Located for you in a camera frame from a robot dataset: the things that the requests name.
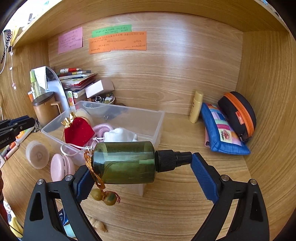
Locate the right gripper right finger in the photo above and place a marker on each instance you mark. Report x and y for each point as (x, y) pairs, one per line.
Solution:
(250, 221)

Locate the cream slime plastic jar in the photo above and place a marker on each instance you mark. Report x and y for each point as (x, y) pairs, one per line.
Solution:
(82, 113)

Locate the yellow small lotion bottle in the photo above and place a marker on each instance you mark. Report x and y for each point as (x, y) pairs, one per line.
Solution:
(196, 106)

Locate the stack of booklets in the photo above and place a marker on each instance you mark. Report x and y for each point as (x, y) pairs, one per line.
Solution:
(75, 83)

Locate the green spray sanitizer bottle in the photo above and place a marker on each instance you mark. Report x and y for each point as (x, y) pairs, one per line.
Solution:
(35, 87)

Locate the blue Max staple box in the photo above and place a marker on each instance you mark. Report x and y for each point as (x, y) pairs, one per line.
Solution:
(63, 217)

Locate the white round lidded jar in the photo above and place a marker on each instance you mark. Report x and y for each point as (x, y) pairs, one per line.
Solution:
(37, 154)

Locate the orange white lip balm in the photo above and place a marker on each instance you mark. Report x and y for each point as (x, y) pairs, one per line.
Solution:
(10, 151)

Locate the pink round compact case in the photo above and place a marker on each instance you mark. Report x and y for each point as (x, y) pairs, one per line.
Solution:
(61, 166)

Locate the white bowl of trinkets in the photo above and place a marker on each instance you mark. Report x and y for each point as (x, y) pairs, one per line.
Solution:
(108, 98)

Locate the white paper stand holder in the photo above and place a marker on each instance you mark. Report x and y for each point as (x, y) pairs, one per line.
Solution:
(49, 81)

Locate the pink sticky note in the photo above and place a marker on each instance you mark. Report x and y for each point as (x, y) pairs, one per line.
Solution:
(70, 40)

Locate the green sticky note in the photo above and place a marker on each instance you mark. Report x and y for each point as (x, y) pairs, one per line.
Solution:
(111, 30)

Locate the fruit sticker sheet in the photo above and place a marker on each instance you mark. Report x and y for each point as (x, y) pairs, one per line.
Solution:
(70, 98)

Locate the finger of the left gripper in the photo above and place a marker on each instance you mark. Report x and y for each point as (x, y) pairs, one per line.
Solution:
(16, 120)
(16, 128)

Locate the clear plastic storage bin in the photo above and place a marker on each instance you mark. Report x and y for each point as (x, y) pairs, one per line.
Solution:
(147, 124)

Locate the orange sticky note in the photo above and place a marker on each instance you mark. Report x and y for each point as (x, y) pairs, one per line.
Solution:
(121, 41)

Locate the white cardboard box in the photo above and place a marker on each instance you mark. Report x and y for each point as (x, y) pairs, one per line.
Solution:
(99, 87)

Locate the mahjong tile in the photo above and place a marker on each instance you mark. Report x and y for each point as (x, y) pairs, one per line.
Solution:
(137, 189)

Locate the blue patchwork pencil pouch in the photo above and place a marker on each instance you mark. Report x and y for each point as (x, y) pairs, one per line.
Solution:
(219, 135)

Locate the brown ceramic lidded mug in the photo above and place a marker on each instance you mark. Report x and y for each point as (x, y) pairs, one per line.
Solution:
(46, 108)

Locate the black orange zip case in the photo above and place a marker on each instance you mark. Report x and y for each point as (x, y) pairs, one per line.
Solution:
(239, 113)

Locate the orange sunscreen tube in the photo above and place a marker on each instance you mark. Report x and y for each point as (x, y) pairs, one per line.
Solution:
(31, 96)

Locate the spiral seashell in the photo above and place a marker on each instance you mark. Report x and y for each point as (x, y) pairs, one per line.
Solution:
(97, 224)

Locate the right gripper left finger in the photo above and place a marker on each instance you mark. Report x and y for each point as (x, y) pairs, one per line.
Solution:
(48, 198)

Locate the white drawstring cloth pouch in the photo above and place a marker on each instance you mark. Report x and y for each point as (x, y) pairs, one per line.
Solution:
(115, 135)

